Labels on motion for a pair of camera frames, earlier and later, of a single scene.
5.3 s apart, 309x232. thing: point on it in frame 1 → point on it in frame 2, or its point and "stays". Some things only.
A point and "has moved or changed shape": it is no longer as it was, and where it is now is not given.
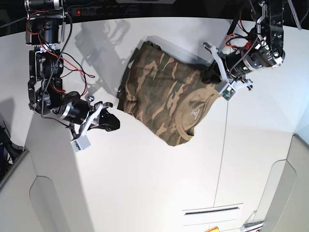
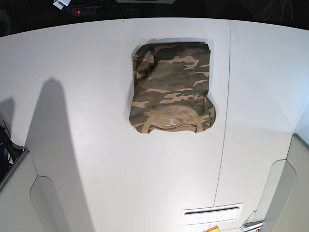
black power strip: x=105 y=11 stays
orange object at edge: x=213 y=229 stays
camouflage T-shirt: x=165 y=92 has moved or changed shape
